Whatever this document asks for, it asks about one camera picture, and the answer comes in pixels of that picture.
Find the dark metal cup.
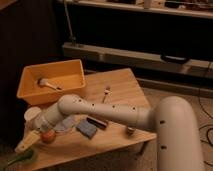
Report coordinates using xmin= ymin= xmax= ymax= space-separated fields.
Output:
xmin=126 ymin=127 xmax=135 ymax=136

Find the grey metal shelf beam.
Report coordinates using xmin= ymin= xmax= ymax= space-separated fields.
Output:
xmin=62 ymin=42 xmax=213 ymax=79

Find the white paper cup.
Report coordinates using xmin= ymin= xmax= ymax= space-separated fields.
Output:
xmin=24 ymin=106 xmax=41 ymax=129

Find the black handle on shelf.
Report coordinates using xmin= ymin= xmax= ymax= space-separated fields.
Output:
xmin=160 ymin=55 xmax=190 ymax=64

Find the black cable on floor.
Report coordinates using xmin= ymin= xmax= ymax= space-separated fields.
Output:
xmin=196 ymin=61 xmax=213 ymax=168

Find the small wooden fork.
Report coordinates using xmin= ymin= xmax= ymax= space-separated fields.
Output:
xmin=102 ymin=86 xmax=111 ymax=103

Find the light blue cloth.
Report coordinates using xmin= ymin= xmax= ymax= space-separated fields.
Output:
xmin=54 ymin=116 xmax=75 ymax=133

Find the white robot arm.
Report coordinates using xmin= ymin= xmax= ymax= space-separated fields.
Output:
xmin=15 ymin=94 xmax=205 ymax=171

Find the red apple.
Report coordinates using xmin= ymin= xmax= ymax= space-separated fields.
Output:
xmin=41 ymin=130 xmax=56 ymax=144

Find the blue sponge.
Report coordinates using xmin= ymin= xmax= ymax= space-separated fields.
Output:
xmin=76 ymin=120 xmax=97 ymax=139

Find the wooden table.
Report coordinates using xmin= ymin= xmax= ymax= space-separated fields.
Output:
xmin=20 ymin=68 xmax=156 ymax=171

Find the yellow plastic tray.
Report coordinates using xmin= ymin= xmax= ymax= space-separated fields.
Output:
xmin=17 ymin=59 xmax=86 ymax=105

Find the green pear toy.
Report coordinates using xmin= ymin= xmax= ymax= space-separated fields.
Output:
xmin=0 ymin=149 xmax=34 ymax=171

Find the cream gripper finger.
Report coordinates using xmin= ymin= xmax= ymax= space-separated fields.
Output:
xmin=15 ymin=130 xmax=40 ymax=153

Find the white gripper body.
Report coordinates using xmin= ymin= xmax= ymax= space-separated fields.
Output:
xmin=34 ymin=113 xmax=54 ymax=133

